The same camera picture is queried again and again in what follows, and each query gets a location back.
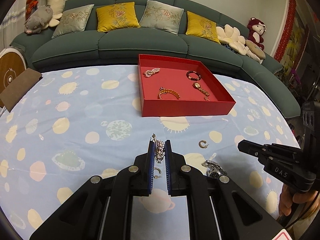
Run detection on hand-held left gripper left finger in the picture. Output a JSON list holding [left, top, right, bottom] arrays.
[[29, 139, 157, 240]]

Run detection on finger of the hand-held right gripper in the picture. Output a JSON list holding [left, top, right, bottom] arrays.
[[237, 141, 275, 165], [265, 143, 304, 156]]

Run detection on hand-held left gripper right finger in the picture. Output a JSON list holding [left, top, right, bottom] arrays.
[[165, 139, 285, 240]]

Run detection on silver watch blue dial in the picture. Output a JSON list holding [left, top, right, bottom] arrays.
[[202, 159, 228, 179]]

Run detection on red cardboard box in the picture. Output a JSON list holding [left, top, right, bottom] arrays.
[[137, 54, 237, 117]]

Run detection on gold chain bracelet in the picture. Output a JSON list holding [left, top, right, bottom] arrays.
[[157, 87, 180, 100]]

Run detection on gold watch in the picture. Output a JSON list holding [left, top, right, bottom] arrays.
[[192, 81, 210, 97]]

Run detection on pearl bracelet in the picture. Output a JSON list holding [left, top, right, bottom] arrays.
[[143, 67, 160, 78]]

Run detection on dark bead bracelet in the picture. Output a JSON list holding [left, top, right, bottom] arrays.
[[186, 70, 202, 81]]

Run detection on person's right hand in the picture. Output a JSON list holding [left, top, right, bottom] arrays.
[[279, 184, 320, 220]]

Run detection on potted plant pink flowers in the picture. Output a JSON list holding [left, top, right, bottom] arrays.
[[282, 65, 308, 93]]

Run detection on blue planet print tablecloth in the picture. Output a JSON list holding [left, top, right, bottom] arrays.
[[0, 64, 303, 240]]

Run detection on beige round cushion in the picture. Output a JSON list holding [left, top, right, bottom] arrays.
[[244, 39, 266, 62]]

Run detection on dark patterned cloth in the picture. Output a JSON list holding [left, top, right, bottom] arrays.
[[221, 42, 238, 54]]

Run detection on white flower cushion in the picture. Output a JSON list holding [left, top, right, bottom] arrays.
[[215, 24, 248, 53]]

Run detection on red monkey plush toy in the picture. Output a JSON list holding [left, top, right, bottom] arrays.
[[247, 17, 267, 50]]

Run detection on green fabric sofa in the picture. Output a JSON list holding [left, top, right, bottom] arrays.
[[12, 0, 302, 118]]

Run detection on yellow embroidered cushion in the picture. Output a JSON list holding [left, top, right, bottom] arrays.
[[96, 2, 140, 32], [185, 11, 222, 44]]

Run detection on grey embroidered cushion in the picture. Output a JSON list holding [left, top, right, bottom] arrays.
[[52, 4, 95, 39], [139, 0, 184, 35]]

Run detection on brown cardboard piece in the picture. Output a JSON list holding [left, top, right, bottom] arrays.
[[0, 68, 43, 112]]

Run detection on round white wooden appliance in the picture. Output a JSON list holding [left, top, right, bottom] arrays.
[[0, 47, 27, 95]]

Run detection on grey pig plush toy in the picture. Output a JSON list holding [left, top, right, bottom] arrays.
[[24, 6, 54, 34]]

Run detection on red curtain tie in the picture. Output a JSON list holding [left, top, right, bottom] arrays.
[[25, 0, 39, 13]]

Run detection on white curtain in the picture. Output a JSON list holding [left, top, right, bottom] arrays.
[[0, 0, 48, 48]]

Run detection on red bordered wall hanging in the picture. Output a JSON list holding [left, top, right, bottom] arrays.
[[274, 0, 315, 73]]

